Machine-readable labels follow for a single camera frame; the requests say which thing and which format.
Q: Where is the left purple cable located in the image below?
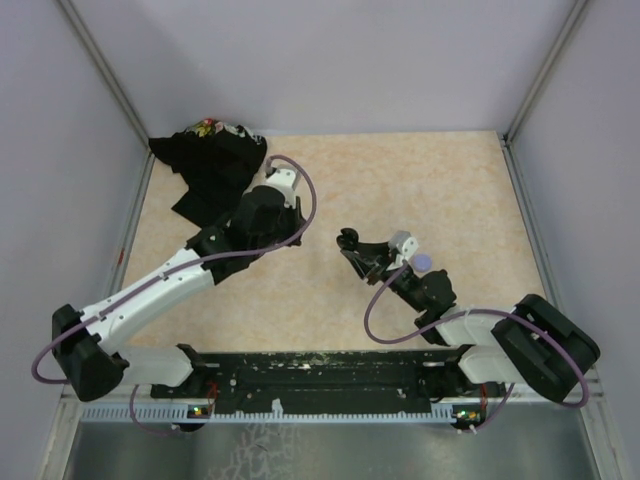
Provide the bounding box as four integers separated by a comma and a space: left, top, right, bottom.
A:
30, 155, 319, 439

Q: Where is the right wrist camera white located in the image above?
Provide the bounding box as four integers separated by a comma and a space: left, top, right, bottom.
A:
387, 230, 419, 270

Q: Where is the white slotted cable duct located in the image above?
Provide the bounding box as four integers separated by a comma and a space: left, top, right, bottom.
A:
79, 399, 489, 425

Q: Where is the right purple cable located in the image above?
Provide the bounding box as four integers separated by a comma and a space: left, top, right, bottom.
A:
363, 267, 591, 435

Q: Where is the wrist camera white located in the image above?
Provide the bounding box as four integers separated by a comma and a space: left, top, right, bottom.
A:
265, 167, 301, 208
387, 230, 419, 270

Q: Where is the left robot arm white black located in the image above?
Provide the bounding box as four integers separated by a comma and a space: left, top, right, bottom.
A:
52, 184, 308, 402

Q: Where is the purple round charging case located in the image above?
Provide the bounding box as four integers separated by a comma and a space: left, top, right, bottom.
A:
411, 253, 433, 273

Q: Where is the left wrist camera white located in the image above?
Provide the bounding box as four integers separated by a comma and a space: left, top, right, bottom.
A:
265, 167, 301, 208

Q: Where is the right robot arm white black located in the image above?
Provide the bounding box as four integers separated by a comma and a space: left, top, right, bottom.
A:
336, 228, 601, 404

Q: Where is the purple cable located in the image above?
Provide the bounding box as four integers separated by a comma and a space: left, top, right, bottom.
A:
30, 155, 319, 439
363, 267, 591, 435

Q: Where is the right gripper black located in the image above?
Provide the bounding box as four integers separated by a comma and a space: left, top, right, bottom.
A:
343, 240, 427, 312

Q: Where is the left aluminium frame post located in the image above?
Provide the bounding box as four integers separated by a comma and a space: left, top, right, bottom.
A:
57, 0, 151, 144

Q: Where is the black printed cloth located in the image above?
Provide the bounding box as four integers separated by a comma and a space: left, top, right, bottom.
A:
148, 118, 268, 228

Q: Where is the black round charging case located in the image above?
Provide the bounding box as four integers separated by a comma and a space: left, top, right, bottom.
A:
336, 227, 359, 251

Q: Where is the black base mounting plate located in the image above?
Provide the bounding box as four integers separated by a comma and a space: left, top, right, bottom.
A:
151, 349, 506, 415

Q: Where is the aluminium frame post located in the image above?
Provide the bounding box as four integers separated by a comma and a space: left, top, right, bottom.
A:
504, 0, 591, 144
57, 0, 151, 144

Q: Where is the right aluminium frame post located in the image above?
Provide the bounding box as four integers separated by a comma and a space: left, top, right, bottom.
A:
504, 0, 591, 144

